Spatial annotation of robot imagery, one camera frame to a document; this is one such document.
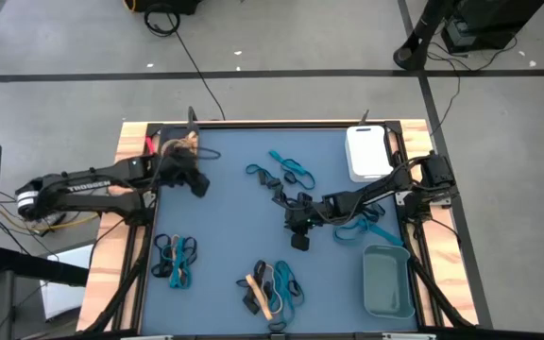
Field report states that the grey-green plastic basket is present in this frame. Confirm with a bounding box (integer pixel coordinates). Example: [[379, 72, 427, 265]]
[[362, 244, 417, 320]]

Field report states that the black power adapter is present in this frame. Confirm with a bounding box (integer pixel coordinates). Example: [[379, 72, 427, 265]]
[[35, 212, 69, 231]]

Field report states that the yellow cable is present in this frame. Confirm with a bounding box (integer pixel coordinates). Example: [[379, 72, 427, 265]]
[[0, 207, 101, 236]]

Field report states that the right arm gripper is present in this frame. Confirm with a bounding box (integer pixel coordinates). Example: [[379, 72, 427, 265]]
[[274, 189, 332, 252]]

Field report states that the black box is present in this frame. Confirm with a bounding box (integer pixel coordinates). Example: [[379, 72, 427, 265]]
[[123, 0, 203, 15]]

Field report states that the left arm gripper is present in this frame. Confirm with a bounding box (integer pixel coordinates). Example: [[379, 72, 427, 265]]
[[156, 141, 211, 198]]

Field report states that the tan rubber band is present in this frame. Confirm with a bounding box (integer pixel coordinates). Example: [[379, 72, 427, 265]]
[[161, 138, 183, 155], [179, 131, 201, 148], [169, 234, 181, 265], [246, 273, 274, 322], [263, 277, 284, 316]]

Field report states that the black stand bar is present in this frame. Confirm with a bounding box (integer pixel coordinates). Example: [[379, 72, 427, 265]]
[[0, 246, 90, 288]]

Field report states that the white bracket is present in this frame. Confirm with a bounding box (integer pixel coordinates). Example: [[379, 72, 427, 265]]
[[382, 332, 437, 340], [120, 333, 174, 340]]

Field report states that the black equipment case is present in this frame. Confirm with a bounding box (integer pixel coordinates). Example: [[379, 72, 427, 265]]
[[440, 0, 544, 54]]

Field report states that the black aluminium table frame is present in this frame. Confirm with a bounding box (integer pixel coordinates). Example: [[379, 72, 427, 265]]
[[80, 118, 484, 340]]

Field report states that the white plastic basket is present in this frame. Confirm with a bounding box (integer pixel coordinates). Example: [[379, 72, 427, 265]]
[[345, 124, 395, 183]]

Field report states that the black pole stand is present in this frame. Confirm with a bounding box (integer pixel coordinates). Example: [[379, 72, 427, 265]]
[[393, 0, 460, 72]]

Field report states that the dark grey plastic basket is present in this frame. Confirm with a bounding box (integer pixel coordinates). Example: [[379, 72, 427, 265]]
[[158, 125, 202, 157]]

